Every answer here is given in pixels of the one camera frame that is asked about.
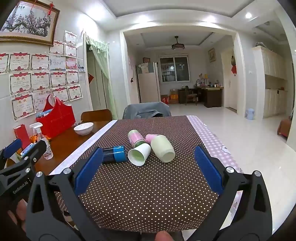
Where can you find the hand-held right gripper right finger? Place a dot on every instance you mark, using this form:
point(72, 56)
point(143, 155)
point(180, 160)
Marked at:
point(208, 166)

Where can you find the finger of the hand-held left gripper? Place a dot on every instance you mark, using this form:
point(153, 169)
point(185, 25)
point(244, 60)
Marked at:
point(12, 146)
point(37, 150)

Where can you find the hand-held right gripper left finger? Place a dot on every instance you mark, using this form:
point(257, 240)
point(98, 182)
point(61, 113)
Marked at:
point(89, 165)

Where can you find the blue cup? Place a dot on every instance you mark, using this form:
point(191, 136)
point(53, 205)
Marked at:
point(115, 154)

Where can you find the light green cup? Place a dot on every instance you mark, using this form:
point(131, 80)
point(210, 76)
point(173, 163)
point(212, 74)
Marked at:
point(163, 148)

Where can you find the white cup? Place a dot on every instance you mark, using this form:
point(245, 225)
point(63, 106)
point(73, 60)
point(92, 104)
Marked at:
point(138, 156)

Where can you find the green and pink cup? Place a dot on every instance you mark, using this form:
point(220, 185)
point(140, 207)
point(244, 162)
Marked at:
point(135, 138)

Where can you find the person's left hand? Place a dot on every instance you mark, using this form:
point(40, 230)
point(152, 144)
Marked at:
point(19, 212)

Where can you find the person's right hand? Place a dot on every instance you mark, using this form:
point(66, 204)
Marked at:
point(163, 236)

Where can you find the clear spray bottle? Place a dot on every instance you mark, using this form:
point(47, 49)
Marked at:
point(44, 143)

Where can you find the small blue white box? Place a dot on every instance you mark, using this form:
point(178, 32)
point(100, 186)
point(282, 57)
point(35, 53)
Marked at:
point(26, 149)

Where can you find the red box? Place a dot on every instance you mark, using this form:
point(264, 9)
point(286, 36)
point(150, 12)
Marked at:
point(22, 135)

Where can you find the pink checked tablecloth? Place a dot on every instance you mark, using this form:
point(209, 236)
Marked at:
point(208, 134)

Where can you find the red bag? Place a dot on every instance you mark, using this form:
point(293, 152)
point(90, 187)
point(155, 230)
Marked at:
point(56, 120)

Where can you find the white bowl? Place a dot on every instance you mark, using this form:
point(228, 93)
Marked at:
point(83, 128)

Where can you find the brown dotted tablecloth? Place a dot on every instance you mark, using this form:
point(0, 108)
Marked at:
point(143, 192)

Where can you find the dark wooden desk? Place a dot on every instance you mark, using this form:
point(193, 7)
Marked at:
point(211, 96)

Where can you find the dark wooden chair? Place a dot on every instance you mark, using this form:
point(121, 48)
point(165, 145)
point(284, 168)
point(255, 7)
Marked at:
point(190, 95)

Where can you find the grey jacket on chair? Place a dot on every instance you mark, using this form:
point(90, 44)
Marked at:
point(145, 111)

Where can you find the cardboard boxes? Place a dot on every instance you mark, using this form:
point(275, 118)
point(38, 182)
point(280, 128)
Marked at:
point(171, 97)

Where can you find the brown furniture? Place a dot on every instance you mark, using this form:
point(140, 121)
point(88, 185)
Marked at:
point(284, 128)

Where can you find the white door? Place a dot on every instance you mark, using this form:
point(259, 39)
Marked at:
point(229, 81)

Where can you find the white refrigerator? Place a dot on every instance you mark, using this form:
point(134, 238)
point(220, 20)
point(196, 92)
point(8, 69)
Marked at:
point(148, 85)

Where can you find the window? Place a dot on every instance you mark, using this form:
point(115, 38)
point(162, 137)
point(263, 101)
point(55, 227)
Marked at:
point(175, 68)

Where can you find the green door curtain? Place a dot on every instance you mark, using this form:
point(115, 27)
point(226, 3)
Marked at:
point(103, 60)

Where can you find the ceiling lamp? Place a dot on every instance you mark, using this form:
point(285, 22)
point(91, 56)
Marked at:
point(177, 46)

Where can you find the framed blossom picture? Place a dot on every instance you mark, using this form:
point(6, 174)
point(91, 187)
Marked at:
point(27, 22)

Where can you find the group of wall certificates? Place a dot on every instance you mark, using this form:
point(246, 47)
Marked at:
point(41, 78)

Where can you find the white wall cabinet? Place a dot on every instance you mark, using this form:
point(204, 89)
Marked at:
point(270, 81)

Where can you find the small framed wall picture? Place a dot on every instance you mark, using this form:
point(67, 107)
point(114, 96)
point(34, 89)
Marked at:
point(211, 55)

